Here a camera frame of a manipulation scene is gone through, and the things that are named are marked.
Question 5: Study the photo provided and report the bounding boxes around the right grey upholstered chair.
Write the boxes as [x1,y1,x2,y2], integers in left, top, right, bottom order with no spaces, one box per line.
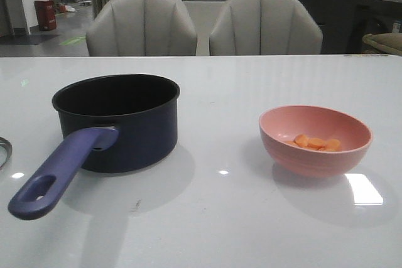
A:
[209,0,323,56]

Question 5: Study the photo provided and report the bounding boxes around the dark side table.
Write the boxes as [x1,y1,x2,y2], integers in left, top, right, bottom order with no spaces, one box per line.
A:
[346,0,401,54]

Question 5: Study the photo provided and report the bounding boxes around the beige cushion seat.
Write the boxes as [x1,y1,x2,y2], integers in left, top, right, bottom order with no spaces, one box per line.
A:
[362,33,401,56]

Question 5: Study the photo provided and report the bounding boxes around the dark blue saucepan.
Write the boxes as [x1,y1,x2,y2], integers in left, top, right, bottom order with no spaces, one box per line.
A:
[8,74,180,220]

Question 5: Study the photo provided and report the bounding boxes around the glass lid with blue knob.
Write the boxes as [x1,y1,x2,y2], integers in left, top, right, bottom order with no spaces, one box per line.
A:
[0,137,13,168]

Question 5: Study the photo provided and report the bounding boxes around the red bin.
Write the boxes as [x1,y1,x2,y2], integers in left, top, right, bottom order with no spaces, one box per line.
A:
[34,0,57,31]

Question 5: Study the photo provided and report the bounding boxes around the orange ham slices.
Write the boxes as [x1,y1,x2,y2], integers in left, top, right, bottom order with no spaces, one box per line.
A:
[285,134,342,152]

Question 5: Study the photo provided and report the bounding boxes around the grey upholstered chair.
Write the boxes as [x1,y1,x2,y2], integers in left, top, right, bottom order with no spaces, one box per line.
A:
[85,0,197,56]
[209,0,323,56]

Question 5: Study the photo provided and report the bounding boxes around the left grey upholstered chair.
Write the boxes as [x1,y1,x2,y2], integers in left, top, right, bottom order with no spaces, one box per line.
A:
[85,0,197,56]

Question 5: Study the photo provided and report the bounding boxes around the pink plastic bowl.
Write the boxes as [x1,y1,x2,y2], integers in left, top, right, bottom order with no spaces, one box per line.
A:
[259,105,373,178]

